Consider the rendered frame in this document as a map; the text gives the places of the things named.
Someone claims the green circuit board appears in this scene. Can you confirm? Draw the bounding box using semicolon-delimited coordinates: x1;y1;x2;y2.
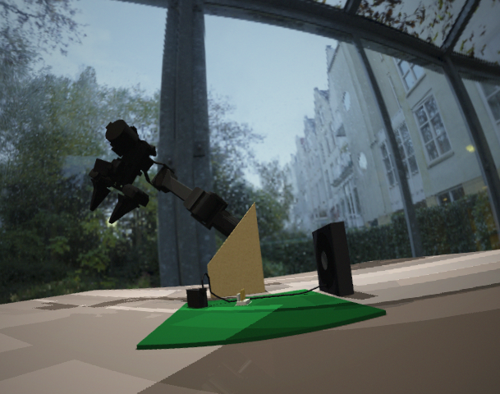
137;289;386;350

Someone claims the black computer fan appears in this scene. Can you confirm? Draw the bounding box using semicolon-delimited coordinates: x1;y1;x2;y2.
312;222;354;297

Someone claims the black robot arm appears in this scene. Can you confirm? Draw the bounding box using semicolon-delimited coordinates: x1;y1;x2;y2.
93;119;240;238

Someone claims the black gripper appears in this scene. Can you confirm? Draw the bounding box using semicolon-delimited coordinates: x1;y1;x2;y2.
89;155;149;224

